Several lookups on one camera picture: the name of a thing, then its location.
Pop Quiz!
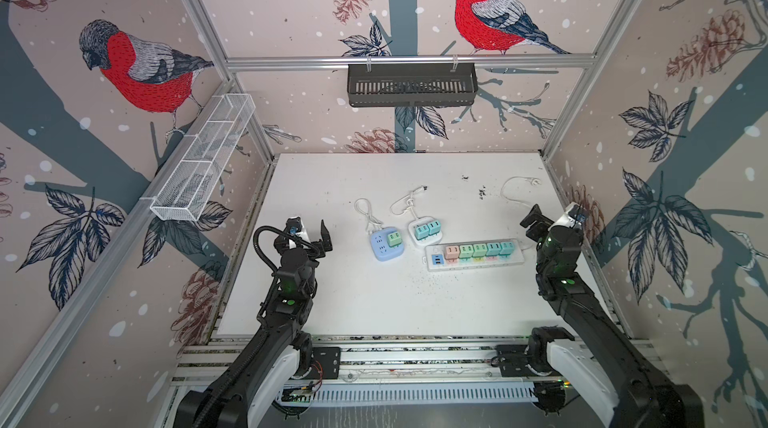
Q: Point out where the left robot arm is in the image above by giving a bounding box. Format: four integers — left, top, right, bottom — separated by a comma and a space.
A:
173, 217, 333, 428

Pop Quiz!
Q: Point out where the blue square power socket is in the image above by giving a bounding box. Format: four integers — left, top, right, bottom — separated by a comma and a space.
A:
369, 227, 405, 262

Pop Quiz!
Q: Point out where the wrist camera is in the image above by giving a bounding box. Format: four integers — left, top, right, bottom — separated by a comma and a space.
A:
551, 202, 590, 232
285, 217, 310, 242

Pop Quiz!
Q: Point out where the teal plug adapter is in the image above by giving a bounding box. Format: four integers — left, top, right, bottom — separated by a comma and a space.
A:
499, 240, 516, 256
485, 242, 501, 257
427, 219, 441, 235

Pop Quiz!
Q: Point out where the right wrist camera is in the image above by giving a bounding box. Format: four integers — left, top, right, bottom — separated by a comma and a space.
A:
551, 202, 590, 232

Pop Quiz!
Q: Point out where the white bundled cable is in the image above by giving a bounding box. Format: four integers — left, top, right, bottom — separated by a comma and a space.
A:
388, 185, 430, 222
352, 197, 385, 235

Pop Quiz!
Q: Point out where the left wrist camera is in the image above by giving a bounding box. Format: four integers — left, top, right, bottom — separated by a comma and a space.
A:
285, 217, 310, 242

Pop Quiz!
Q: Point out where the green plug adapter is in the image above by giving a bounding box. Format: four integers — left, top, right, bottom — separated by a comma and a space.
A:
413, 223, 430, 240
472, 243, 487, 258
387, 230, 403, 248
459, 244, 474, 259

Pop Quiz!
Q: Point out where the brown plug adapter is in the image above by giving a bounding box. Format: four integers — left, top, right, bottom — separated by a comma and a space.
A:
444, 245, 461, 261

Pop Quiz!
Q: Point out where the white mesh shelf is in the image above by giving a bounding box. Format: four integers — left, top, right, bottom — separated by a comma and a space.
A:
150, 93, 255, 222

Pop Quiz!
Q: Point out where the white power strip cable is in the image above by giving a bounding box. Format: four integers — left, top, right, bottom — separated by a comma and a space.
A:
500, 175, 542, 207

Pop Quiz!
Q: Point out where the black wire basket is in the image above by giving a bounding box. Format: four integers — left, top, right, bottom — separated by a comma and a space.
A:
347, 63, 478, 108

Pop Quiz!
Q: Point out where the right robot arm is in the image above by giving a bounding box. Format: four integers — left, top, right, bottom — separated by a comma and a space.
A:
520, 203, 704, 427

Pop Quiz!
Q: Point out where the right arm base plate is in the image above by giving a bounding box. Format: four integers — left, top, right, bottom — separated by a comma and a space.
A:
491, 344, 562, 378

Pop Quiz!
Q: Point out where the long white power strip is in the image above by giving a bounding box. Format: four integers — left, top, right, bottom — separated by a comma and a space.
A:
423, 238, 525, 272

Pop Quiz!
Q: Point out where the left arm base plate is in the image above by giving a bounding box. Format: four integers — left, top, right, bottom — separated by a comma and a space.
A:
291, 347, 341, 381

